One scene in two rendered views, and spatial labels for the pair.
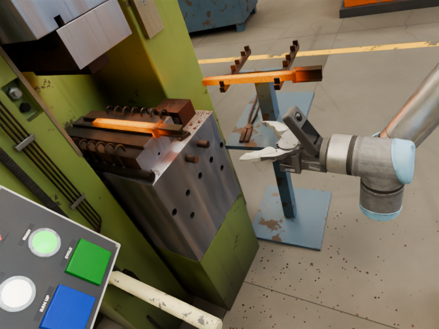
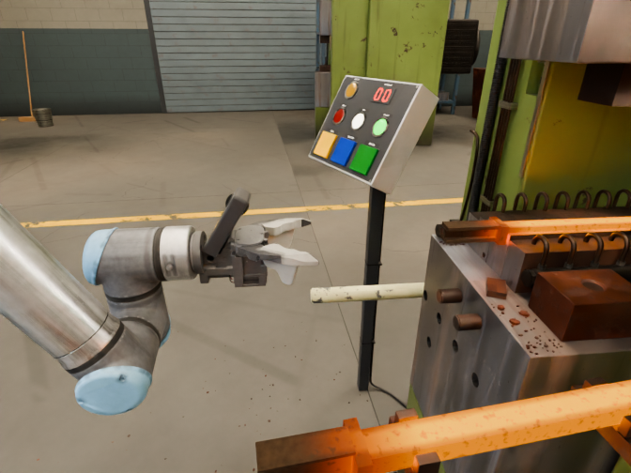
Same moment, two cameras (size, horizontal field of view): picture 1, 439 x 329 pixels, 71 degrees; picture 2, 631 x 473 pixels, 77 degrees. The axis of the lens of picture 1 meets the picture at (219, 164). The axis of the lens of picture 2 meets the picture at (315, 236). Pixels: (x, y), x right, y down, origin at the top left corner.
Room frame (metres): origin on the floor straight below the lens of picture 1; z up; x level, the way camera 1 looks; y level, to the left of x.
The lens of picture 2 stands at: (1.04, -0.54, 1.30)
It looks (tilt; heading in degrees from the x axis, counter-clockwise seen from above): 26 degrees down; 133
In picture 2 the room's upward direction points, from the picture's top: straight up
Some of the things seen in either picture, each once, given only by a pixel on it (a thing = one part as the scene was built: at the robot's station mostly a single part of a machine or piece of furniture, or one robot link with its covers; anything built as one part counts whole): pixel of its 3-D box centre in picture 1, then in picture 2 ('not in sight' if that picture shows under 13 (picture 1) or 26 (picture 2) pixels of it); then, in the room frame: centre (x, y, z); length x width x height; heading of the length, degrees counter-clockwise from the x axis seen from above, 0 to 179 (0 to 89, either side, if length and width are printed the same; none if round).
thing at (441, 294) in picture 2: (192, 158); (449, 296); (0.81, 0.08, 0.87); 0.04 x 0.03 x 0.03; 48
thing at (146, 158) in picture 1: (113, 137); (596, 239); (0.98, 0.32, 0.96); 0.42 x 0.20 x 0.09; 48
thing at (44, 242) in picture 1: (44, 242); (379, 127); (0.44, 0.37, 1.09); 0.05 x 0.03 x 0.04; 138
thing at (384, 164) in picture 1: (381, 159); (130, 256); (0.43, -0.33, 0.98); 0.12 x 0.09 x 0.10; 48
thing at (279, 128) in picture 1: (276, 132); (288, 267); (0.65, -0.17, 0.98); 0.09 x 0.03 x 0.06; 12
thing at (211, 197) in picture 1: (151, 177); (579, 364); (1.03, 0.29, 0.69); 0.56 x 0.38 x 0.45; 48
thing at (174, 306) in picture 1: (159, 299); (383, 292); (0.52, 0.33, 0.62); 0.44 x 0.05 x 0.05; 48
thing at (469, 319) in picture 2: (203, 143); (467, 322); (0.87, 0.03, 0.87); 0.04 x 0.03 x 0.03; 48
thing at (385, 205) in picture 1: (381, 190); (138, 315); (0.43, -0.34, 0.86); 0.12 x 0.09 x 0.12; 143
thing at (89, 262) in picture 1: (89, 262); (364, 160); (0.43, 0.33, 1.01); 0.07 x 0.05 x 0.07; 163
